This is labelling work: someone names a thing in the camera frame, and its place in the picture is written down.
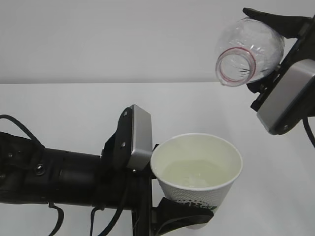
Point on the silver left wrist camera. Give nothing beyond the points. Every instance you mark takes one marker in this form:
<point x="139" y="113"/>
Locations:
<point x="133" y="139"/>

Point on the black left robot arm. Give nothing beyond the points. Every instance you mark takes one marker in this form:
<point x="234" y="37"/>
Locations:
<point x="33" y="174"/>

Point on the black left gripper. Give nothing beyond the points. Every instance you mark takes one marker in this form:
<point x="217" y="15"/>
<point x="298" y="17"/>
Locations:
<point x="120" y="187"/>

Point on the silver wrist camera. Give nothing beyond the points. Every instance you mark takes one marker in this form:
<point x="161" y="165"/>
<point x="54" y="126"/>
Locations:
<point x="133" y="139"/>
<point x="290" y="99"/>

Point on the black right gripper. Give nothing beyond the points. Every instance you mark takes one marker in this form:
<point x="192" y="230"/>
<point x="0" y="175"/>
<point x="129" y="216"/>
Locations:
<point x="299" y="27"/>

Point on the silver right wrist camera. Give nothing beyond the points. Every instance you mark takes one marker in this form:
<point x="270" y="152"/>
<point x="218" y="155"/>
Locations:
<point x="290" y="99"/>

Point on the white paper cup green logo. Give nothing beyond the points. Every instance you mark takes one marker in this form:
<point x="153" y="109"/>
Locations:
<point x="196" y="169"/>

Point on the clear plastic water bottle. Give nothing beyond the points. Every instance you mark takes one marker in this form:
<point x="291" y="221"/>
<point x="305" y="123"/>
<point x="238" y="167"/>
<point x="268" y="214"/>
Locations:
<point x="246" y="51"/>

